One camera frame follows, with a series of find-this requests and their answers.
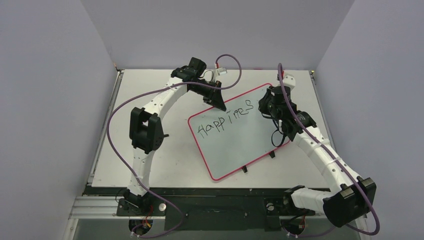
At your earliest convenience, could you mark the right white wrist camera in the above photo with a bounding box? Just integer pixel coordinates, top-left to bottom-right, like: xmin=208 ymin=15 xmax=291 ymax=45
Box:
xmin=282 ymin=73 xmax=296 ymax=92

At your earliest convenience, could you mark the purple cable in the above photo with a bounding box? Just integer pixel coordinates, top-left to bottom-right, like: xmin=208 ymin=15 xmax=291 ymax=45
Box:
xmin=106 ymin=54 xmax=243 ymax=239
xmin=277 ymin=63 xmax=381 ymax=236

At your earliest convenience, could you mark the pink-framed whiteboard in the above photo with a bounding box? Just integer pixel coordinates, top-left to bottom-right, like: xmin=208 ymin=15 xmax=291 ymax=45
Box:
xmin=187 ymin=83 xmax=289 ymax=181

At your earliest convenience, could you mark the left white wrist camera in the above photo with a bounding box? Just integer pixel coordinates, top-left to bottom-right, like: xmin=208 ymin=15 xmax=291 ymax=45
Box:
xmin=211 ymin=67 xmax=227 ymax=83

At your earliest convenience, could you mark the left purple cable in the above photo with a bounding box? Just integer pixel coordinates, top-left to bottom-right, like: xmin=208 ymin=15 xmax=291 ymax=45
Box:
xmin=106 ymin=54 xmax=243 ymax=239

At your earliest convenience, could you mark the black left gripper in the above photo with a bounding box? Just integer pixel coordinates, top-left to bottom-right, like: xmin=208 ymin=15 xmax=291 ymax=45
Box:
xmin=190 ymin=80 xmax=226 ymax=112

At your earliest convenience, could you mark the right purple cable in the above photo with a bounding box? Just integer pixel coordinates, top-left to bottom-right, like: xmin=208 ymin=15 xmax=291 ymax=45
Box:
xmin=277 ymin=63 xmax=381 ymax=236

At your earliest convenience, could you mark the aluminium table frame rail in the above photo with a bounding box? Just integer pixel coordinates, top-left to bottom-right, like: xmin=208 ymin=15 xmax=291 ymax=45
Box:
xmin=67 ymin=195 xmax=369 ymax=220

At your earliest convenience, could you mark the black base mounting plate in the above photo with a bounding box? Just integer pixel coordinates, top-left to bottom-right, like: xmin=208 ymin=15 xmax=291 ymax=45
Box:
xmin=116 ymin=187 xmax=324 ymax=232

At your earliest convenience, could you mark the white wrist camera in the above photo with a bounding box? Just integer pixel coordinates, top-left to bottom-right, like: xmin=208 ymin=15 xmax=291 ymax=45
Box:
xmin=211 ymin=67 xmax=227 ymax=83
xmin=282 ymin=73 xmax=296 ymax=92

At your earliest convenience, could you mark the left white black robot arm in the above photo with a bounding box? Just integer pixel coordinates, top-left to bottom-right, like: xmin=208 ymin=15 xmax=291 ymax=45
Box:
xmin=119 ymin=57 xmax=227 ymax=215

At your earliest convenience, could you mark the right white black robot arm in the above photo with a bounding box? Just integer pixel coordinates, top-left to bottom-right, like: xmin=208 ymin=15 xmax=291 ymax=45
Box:
xmin=258 ymin=86 xmax=377 ymax=228

